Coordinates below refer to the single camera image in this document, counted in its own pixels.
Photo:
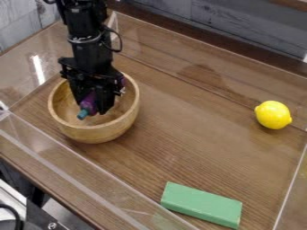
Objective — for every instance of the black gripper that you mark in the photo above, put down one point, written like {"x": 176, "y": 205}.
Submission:
{"x": 90, "y": 68}

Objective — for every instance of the purple toy eggplant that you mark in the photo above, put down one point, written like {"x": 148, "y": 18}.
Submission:
{"x": 88, "y": 107}

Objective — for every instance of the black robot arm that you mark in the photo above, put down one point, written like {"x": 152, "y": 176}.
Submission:
{"x": 84, "y": 17}

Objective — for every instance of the brown wooden bowl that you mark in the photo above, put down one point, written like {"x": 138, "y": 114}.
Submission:
{"x": 100, "y": 128}

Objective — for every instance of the clear acrylic tray walls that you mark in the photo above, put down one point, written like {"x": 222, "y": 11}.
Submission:
{"x": 196, "y": 135}

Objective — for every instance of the green rectangular block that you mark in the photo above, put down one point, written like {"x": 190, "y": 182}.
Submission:
{"x": 203, "y": 205}

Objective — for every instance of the yellow lemon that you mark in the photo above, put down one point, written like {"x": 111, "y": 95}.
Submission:
{"x": 273, "y": 115}

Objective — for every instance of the clear acrylic corner bracket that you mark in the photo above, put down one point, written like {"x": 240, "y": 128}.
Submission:
{"x": 114, "y": 25}

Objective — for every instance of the black metal table bracket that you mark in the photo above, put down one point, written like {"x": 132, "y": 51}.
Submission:
{"x": 39, "y": 220}

